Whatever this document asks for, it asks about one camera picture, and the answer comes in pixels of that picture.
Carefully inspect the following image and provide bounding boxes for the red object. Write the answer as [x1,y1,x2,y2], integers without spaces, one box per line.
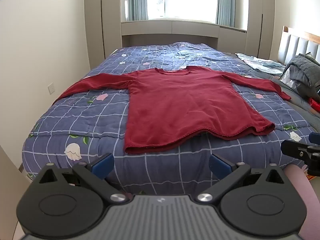
[308,97,320,113]

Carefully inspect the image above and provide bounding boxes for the silver plastic bag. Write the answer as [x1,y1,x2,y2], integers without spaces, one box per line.
[279,67,300,88]

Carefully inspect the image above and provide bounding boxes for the pink mat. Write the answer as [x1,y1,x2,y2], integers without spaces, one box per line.
[284,164,320,240]

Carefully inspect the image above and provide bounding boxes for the blue checked floral quilt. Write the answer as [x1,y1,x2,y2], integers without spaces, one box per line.
[22,42,313,195]

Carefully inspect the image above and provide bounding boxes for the beige wardrobe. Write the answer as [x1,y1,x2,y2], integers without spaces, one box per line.
[246,0,284,62]
[84,0,123,70]

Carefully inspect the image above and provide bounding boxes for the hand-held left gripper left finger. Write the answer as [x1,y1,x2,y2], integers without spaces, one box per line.
[37,153,131,203]

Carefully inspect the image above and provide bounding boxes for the white cabinet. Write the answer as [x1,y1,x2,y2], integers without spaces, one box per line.
[0,145,33,240]

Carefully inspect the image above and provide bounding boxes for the beige window cabinet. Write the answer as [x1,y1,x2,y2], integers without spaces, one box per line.
[121,19,248,53]

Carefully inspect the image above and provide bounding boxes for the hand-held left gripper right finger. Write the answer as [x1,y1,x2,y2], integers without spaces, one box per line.
[196,153,287,203]

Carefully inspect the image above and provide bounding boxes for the grey padded headboard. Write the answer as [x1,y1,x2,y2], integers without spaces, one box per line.
[277,26,320,67]

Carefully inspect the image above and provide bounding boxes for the light blue curtain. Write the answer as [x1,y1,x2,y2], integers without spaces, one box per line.
[216,0,237,28]
[127,0,149,22]

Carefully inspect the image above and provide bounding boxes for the light blue patterned cloth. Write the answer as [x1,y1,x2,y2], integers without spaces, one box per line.
[235,53,287,75]

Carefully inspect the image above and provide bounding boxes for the grey quilted jacket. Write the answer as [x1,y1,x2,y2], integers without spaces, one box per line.
[282,54,320,100]

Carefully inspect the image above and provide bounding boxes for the dark red long-sleeve shirt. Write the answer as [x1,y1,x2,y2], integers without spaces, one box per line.
[54,66,292,155]

